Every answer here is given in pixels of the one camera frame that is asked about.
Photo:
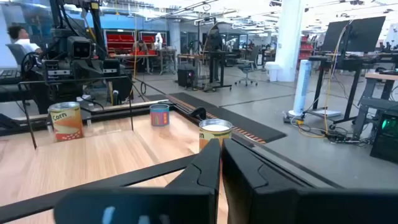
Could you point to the black computer green light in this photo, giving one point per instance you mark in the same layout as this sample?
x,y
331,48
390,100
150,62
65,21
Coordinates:
x,y
385,146

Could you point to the red bin storage rack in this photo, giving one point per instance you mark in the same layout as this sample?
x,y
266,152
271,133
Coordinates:
x,y
306,46
148,39
119,40

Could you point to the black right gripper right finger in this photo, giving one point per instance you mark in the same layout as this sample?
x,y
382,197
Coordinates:
x,y
264,193

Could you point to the wooden top table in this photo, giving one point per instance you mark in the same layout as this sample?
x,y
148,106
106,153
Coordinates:
x,y
382,76

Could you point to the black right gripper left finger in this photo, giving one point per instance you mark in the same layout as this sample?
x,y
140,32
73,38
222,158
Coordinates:
x,y
186,193

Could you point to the large black monitor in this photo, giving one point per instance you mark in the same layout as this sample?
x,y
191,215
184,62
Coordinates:
x,y
357,34

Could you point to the small blue pink can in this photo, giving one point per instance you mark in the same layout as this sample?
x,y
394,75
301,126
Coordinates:
x,y
159,116

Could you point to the person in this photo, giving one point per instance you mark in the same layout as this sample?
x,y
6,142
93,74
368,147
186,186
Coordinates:
x,y
140,48
23,43

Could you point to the black box on floor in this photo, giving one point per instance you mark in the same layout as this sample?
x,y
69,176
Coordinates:
x,y
186,77

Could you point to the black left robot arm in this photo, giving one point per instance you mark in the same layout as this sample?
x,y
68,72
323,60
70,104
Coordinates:
x,y
96,31

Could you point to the black floor mat orange stripes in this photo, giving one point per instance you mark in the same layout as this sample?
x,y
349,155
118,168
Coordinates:
x,y
155,97
242,123

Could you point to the white tower fan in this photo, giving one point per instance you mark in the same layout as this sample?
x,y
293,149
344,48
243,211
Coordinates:
x,y
302,87

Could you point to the black standing desk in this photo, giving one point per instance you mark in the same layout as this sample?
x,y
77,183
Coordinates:
x,y
214,71

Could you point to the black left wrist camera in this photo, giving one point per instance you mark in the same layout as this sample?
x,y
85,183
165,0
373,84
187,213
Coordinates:
x,y
80,48

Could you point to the white building column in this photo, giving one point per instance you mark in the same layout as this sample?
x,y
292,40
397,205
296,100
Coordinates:
x,y
289,37

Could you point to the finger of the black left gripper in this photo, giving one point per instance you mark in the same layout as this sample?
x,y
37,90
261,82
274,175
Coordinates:
x,y
80,68
94,68

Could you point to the white trash bin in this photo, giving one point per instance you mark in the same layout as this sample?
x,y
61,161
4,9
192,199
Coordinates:
x,y
273,73

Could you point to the black aluminium table frame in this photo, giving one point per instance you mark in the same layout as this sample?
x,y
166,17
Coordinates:
x,y
118,113

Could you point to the corn can orange label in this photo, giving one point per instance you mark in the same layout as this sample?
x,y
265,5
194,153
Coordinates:
x,y
214,127
66,124

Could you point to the grey office chair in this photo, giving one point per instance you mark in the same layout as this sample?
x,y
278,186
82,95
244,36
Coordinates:
x,y
15,53
248,67

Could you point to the black desk stand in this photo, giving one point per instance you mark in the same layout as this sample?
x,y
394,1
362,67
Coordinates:
x,y
354,63

